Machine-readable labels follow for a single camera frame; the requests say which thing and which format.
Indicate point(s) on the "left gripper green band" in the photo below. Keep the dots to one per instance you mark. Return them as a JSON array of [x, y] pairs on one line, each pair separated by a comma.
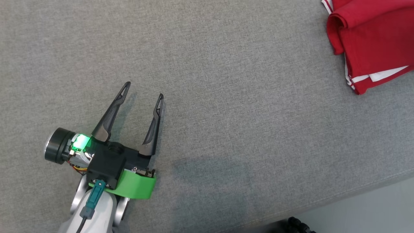
[[137, 186]]

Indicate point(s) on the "red garment with white trim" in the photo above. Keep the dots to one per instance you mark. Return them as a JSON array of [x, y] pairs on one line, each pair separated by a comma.
[[372, 42]]

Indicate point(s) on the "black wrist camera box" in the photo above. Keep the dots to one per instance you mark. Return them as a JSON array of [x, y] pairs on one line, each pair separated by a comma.
[[105, 165]]

